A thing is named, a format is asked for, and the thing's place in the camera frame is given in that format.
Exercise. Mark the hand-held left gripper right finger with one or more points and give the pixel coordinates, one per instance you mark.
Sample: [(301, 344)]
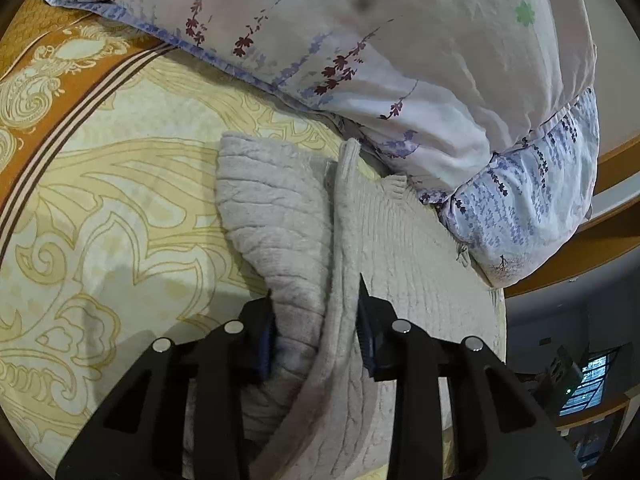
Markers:
[(369, 347)]

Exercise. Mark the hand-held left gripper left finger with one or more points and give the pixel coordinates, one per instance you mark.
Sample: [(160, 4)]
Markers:
[(264, 350)]

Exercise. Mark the yellow patterned bed sheet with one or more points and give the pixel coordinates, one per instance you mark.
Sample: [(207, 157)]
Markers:
[(125, 210)]

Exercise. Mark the blue tree print pillow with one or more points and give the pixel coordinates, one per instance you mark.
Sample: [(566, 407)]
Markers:
[(525, 210)]

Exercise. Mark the lit grille window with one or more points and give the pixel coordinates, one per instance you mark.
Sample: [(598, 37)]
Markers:
[(585, 385)]

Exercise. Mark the wooden headboard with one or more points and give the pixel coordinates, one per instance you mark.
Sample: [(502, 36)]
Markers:
[(575, 255)]

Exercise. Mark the pink floral pillow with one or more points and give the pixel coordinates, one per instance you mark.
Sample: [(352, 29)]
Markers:
[(400, 35)]

